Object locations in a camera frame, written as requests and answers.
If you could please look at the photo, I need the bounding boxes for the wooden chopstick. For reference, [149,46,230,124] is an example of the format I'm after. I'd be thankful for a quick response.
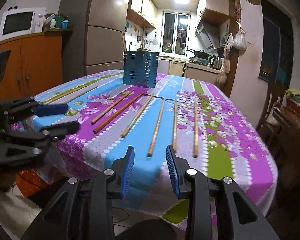
[90,90,134,125]
[93,93,145,134]
[147,98,165,158]
[41,77,103,105]
[121,94,154,138]
[193,102,198,158]
[63,86,98,104]
[172,100,178,151]

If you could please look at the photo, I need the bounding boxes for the kitchen window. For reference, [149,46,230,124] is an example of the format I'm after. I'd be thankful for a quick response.
[161,12,191,56]

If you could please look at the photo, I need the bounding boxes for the floral striped tablecloth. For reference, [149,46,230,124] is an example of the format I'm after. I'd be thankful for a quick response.
[12,70,278,229]

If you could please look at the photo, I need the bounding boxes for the orange wooden cabinet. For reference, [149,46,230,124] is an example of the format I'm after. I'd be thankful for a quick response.
[0,29,72,101]

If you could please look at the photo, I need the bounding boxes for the white bottle on cabinet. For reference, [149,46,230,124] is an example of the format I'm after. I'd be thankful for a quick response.
[50,18,56,29]

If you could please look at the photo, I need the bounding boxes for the green container on cabinet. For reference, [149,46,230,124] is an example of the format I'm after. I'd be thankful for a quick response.
[54,16,64,29]

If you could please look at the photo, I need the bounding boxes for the white microwave oven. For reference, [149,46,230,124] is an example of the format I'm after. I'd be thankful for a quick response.
[0,8,46,41]

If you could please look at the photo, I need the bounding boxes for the blue slotted utensil holder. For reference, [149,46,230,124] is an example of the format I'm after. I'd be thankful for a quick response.
[123,50,159,88]

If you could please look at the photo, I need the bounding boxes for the beige hanging bags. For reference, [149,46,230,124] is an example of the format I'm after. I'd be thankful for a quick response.
[216,33,233,87]

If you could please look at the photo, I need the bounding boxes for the steel electric kettle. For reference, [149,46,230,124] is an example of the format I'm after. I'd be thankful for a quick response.
[209,55,222,70]

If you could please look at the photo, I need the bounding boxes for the grey three-door refrigerator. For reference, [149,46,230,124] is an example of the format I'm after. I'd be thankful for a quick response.
[59,0,129,82]

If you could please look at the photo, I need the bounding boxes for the black wok on stove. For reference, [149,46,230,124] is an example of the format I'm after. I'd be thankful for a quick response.
[186,49,211,59]

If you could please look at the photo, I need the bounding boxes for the dark wooden side table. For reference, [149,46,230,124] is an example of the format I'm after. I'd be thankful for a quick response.
[273,105,300,189]

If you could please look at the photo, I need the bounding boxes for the dark wooden chair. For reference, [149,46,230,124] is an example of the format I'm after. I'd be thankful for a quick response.
[256,82,286,145]

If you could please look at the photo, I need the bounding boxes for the grey range hood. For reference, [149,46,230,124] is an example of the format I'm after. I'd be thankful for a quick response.
[196,21,219,50]

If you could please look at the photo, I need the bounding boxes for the potted plant in red pot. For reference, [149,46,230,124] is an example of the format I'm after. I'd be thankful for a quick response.
[285,89,300,115]

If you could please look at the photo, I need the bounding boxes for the white hanging plastic bag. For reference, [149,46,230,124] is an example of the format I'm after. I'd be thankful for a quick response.
[232,28,247,50]

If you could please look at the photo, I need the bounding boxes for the dark curtained window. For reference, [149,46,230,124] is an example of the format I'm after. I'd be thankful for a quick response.
[258,0,294,88]

